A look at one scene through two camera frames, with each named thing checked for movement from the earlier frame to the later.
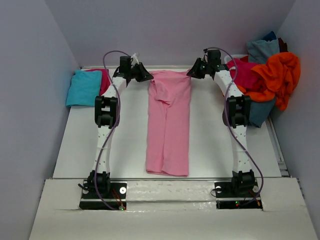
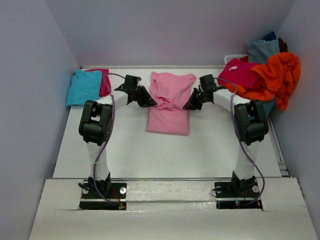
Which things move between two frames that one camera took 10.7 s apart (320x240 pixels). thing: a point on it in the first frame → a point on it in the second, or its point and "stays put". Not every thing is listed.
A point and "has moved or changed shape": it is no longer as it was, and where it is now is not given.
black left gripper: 143,74 → 147,101
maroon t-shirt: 283,46 stays put
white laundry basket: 228,57 stays put
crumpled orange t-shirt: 278,77 stays put
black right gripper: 194,71 → 191,104
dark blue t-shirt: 270,36 stays put
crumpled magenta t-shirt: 240,69 stays put
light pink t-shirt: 168,123 has moved or changed shape
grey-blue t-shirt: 259,50 stays put
